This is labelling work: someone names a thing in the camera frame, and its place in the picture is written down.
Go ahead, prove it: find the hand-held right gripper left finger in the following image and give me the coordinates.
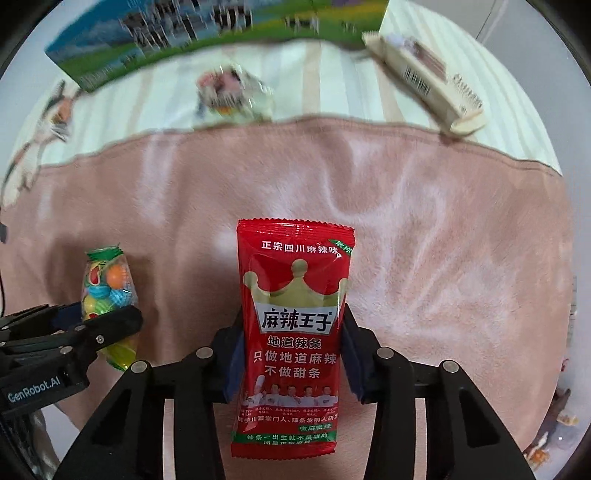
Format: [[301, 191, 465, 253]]
[[53, 308, 245, 480]]

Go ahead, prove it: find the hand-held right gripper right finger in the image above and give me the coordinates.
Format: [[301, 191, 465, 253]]
[[342, 304, 537, 480]]

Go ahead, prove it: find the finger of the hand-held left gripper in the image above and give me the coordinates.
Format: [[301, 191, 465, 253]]
[[0, 302, 87, 345], [60, 306, 143, 366]]

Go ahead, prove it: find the colourful candy bag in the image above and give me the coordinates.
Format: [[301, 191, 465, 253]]
[[82, 246, 140, 373]]

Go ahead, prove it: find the red snack packet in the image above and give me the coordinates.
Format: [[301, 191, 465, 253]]
[[230, 219, 356, 459]]

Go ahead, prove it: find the printed cardboard box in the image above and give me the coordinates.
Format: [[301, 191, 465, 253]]
[[44, 0, 389, 90]]

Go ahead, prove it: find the cat print blanket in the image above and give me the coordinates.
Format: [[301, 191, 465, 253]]
[[0, 14, 578, 480]]

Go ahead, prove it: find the dark wooden stool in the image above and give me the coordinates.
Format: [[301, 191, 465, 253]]
[[524, 385, 580, 467]]

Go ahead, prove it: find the clear white snack packet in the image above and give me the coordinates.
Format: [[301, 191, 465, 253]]
[[196, 65, 275, 123]]

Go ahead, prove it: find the cream biscuit box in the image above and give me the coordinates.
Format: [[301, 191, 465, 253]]
[[362, 30, 488, 134]]

